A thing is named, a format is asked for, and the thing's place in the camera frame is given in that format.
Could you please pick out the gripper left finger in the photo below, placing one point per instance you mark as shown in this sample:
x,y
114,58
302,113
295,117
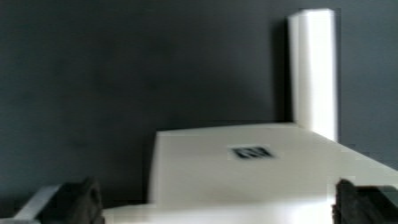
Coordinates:
x,y
64,204

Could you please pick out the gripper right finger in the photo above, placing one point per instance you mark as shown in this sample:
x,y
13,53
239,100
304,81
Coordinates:
x,y
366,204

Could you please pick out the white cabinet body box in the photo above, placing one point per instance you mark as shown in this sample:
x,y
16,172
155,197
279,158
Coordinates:
x,y
249,175

